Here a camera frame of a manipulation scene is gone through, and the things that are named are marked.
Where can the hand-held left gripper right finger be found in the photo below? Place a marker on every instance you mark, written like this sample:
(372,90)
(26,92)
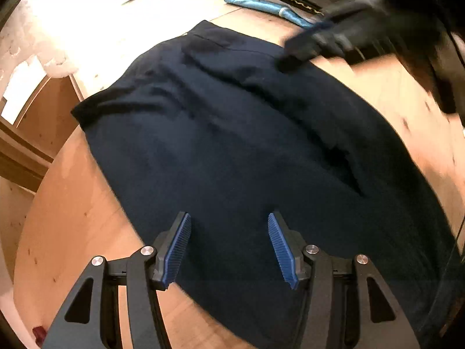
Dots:
(283,251)

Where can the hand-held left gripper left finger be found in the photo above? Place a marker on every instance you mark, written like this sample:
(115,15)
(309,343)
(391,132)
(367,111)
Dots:
(178,251)

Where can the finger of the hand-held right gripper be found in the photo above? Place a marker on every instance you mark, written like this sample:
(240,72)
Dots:
(312,33)
(303,57)

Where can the navy t-shirt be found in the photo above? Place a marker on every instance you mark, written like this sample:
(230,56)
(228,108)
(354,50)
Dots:
(236,134)

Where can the maroon garment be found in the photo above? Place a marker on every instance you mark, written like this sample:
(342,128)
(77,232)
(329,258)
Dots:
(39,332)

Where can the wooden low table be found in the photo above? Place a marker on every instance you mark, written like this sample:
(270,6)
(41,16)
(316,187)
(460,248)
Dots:
(43,116)

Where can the white lace tablecloth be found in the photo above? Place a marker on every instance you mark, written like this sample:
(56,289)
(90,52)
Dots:
(54,65)

